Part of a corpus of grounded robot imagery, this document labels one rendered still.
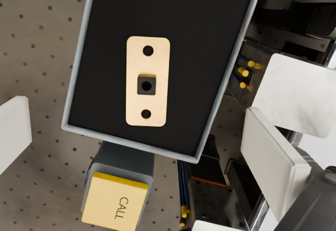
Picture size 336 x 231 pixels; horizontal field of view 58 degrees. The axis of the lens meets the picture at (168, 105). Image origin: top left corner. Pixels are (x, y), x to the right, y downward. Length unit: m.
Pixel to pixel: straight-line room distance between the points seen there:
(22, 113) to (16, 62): 0.64
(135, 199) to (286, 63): 0.22
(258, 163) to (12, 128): 0.13
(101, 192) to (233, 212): 0.26
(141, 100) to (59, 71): 0.52
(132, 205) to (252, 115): 0.20
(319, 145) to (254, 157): 0.38
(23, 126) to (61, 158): 0.69
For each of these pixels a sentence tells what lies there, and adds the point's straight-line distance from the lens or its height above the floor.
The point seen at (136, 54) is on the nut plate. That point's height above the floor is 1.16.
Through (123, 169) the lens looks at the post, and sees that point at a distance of 0.34.
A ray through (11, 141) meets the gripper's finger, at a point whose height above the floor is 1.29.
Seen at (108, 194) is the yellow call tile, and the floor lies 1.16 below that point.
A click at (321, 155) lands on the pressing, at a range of 0.55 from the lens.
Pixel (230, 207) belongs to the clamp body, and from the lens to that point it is 0.55.
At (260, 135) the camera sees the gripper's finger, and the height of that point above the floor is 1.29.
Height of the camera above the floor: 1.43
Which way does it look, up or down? 72 degrees down
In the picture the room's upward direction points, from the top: 178 degrees clockwise
